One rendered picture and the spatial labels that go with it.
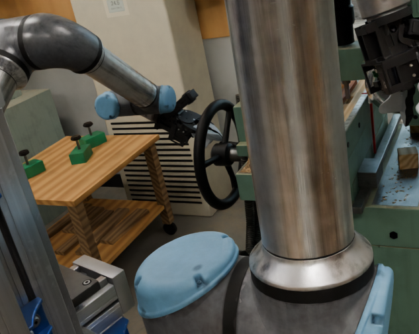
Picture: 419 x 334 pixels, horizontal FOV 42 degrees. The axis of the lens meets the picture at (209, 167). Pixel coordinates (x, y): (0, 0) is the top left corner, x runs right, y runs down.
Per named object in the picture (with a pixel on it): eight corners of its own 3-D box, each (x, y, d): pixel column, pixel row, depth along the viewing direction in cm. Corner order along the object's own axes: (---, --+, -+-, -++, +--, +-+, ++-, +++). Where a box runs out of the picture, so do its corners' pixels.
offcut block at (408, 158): (419, 167, 118) (418, 153, 116) (400, 169, 119) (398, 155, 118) (416, 160, 121) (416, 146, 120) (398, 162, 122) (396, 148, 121)
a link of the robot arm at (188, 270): (182, 310, 70) (157, 219, 65) (282, 323, 64) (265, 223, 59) (135, 380, 61) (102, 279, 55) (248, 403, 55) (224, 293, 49)
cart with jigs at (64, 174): (94, 223, 305) (59, 115, 280) (183, 230, 278) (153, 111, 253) (10, 297, 253) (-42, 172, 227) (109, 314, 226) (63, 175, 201)
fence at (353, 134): (386, 75, 148) (385, 55, 146) (393, 75, 147) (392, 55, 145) (331, 176, 100) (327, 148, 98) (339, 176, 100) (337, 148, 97)
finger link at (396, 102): (373, 125, 98) (375, 85, 91) (402, 113, 99) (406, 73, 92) (383, 136, 96) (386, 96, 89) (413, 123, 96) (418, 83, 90)
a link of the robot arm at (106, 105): (124, 91, 145) (143, 84, 155) (89, 94, 150) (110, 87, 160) (129, 120, 148) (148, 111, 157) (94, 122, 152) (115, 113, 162)
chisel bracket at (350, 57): (327, 79, 126) (324, 43, 123) (391, 75, 120) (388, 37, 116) (319, 90, 120) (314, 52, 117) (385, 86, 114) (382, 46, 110)
